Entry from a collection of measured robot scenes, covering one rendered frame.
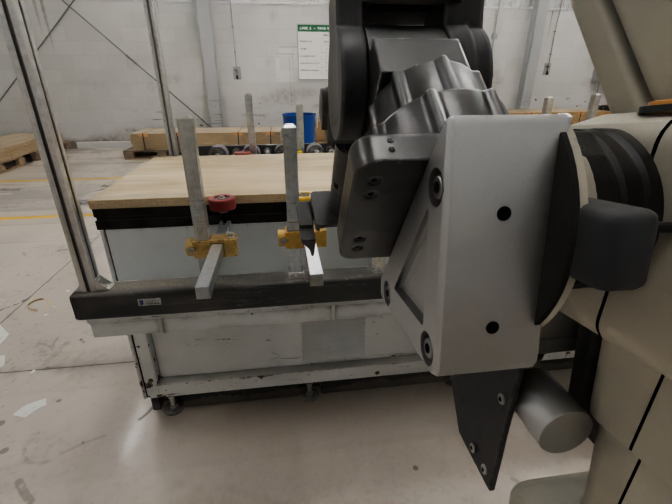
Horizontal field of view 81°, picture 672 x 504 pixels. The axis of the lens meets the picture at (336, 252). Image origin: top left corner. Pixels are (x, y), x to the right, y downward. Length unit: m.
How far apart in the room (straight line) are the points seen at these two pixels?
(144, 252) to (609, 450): 1.30
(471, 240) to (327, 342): 1.46
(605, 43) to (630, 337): 0.18
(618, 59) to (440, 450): 1.47
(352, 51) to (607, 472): 0.36
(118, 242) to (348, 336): 0.89
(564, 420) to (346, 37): 0.31
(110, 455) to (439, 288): 1.67
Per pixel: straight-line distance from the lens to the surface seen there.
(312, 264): 0.92
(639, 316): 0.24
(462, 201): 0.16
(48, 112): 1.16
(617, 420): 0.36
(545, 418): 0.36
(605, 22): 0.32
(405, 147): 0.18
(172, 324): 1.30
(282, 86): 8.19
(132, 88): 8.60
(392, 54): 0.26
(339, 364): 1.67
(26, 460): 1.92
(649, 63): 0.29
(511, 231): 0.17
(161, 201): 1.33
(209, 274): 0.95
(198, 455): 1.66
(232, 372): 1.69
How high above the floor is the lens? 1.24
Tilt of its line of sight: 24 degrees down
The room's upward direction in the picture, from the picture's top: straight up
